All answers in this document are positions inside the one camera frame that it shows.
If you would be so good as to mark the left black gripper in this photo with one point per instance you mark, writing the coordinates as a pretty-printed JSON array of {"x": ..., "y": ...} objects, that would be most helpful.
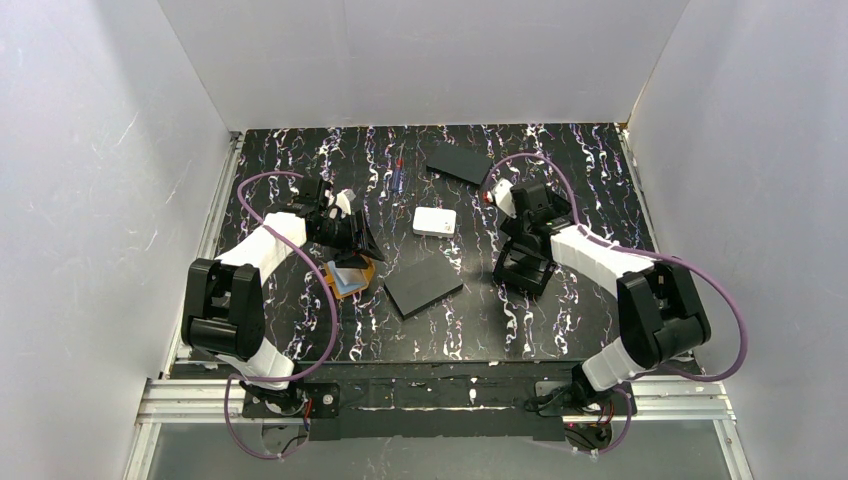
[{"x": 357, "y": 234}]

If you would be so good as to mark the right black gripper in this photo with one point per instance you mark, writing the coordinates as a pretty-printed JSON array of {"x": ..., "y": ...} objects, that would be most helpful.
[{"x": 523, "y": 259}]

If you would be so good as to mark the orange leather card holder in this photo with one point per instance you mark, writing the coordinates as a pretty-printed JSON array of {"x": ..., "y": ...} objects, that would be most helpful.
[{"x": 345, "y": 282}]

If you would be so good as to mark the black plastic box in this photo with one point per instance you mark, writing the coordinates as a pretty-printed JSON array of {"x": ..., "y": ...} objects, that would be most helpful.
[{"x": 523, "y": 268}]

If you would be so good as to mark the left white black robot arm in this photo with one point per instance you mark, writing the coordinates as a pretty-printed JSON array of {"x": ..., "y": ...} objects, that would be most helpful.
[{"x": 223, "y": 312}]

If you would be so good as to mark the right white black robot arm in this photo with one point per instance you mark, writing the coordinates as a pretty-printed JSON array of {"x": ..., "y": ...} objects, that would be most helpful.
[{"x": 659, "y": 309}]

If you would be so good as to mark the blue red screwdriver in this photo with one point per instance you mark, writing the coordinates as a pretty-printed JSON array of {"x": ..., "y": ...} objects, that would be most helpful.
[{"x": 397, "y": 178}]

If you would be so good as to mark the white rectangular box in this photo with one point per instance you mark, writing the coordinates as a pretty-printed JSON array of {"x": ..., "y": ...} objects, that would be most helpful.
[{"x": 434, "y": 222}]

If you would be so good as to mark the flat black box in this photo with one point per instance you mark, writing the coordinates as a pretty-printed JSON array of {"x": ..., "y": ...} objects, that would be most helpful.
[{"x": 459, "y": 163}]

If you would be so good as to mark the black network switch box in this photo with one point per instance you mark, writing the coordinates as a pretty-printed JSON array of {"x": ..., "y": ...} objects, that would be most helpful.
[{"x": 418, "y": 286}]

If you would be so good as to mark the left aluminium side rail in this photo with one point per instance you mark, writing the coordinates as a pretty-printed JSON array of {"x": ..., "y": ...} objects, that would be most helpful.
[{"x": 209, "y": 235}]

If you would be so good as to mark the aluminium front frame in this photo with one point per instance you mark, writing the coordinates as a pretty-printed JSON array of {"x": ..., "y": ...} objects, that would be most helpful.
[{"x": 192, "y": 429}]

